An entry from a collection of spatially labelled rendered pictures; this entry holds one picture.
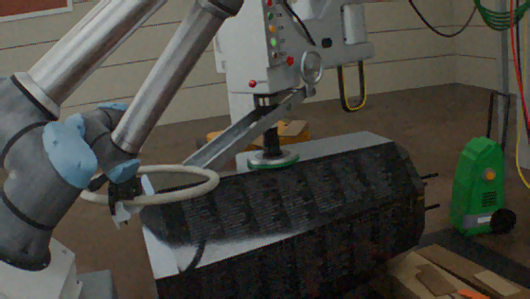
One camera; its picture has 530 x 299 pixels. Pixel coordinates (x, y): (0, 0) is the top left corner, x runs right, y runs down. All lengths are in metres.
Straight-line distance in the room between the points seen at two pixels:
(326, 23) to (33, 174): 1.63
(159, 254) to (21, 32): 6.56
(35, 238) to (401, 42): 8.42
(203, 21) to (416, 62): 8.26
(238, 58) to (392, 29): 7.10
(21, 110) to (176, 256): 0.98
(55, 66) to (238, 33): 1.08
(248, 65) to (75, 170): 1.17
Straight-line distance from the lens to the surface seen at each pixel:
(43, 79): 1.26
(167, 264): 2.04
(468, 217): 3.49
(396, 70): 9.25
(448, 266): 3.03
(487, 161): 3.44
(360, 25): 2.71
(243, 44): 2.18
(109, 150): 1.43
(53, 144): 1.15
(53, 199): 1.17
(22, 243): 1.21
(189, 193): 1.68
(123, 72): 8.21
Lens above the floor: 1.46
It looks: 14 degrees down
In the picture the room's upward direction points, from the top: 7 degrees counter-clockwise
